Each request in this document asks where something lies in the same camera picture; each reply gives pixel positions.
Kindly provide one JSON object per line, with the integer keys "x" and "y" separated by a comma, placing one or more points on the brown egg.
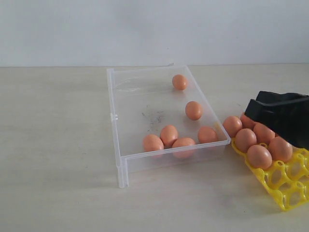
{"x": 193, "y": 110}
{"x": 179, "y": 82}
{"x": 152, "y": 142}
{"x": 259, "y": 157}
{"x": 263, "y": 133}
{"x": 207, "y": 135}
{"x": 280, "y": 149}
{"x": 169, "y": 135}
{"x": 244, "y": 139}
{"x": 232, "y": 125}
{"x": 182, "y": 142}
{"x": 247, "y": 122}

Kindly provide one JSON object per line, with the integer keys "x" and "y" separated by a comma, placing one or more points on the clear plastic box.
{"x": 144, "y": 101}

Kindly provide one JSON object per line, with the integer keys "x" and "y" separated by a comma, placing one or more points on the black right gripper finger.
{"x": 288, "y": 119}
{"x": 266, "y": 98}

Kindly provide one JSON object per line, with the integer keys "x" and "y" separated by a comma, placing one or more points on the yellow plastic egg tray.
{"x": 286, "y": 182}

